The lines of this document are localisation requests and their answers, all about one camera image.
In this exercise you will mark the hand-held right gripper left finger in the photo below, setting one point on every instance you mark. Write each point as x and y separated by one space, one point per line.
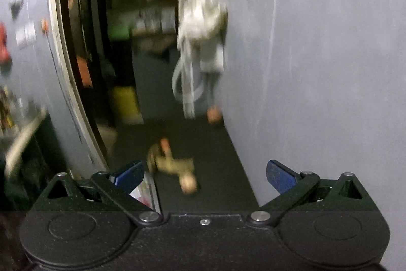
129 175

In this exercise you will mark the yellow container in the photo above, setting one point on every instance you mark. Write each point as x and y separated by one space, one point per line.
126 104

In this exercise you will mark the red object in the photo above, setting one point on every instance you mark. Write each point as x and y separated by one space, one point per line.
3 45

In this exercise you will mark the orange panel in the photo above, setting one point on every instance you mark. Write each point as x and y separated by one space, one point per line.
84 72

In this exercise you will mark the brownish red apple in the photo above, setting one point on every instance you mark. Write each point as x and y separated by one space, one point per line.
214 114

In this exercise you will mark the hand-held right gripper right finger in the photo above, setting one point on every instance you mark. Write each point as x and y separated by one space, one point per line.
280 177

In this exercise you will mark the metal tray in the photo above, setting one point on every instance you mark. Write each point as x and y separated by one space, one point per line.
156 198

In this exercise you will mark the white cloth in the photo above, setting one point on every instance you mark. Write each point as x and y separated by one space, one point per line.
203 23

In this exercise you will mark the green box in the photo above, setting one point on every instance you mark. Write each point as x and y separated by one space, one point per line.
120 30

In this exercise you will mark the banana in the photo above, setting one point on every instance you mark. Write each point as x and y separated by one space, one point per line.
174 164

